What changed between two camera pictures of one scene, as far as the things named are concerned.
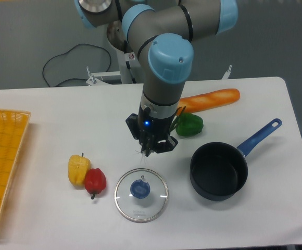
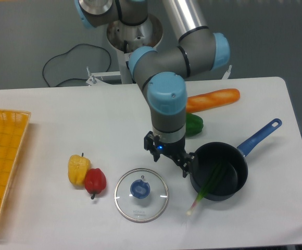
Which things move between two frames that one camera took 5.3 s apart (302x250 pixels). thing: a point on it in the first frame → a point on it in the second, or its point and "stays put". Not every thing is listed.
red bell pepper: (95, 181) stays put
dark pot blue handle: (218, 170) stays put
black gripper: (151, 131) → (176, 151)
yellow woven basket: (4, 130) stays put
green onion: (179, 112) → (200, 195)
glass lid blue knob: (141, 195) stays put
